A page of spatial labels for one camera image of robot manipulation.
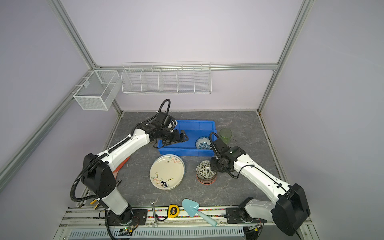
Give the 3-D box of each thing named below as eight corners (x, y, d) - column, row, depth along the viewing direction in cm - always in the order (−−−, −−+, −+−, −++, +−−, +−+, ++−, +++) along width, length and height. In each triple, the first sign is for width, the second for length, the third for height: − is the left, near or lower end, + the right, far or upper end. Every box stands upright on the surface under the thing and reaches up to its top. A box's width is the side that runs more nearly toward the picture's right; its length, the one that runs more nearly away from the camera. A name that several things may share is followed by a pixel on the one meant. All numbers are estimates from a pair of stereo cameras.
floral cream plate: (148, 189, 84) (146, 187, 81) (155, 157, 97) (153, 154, 94) (183, 189, 84) (183, 187, 81) (185, 157, 97) (185, 154, 94)
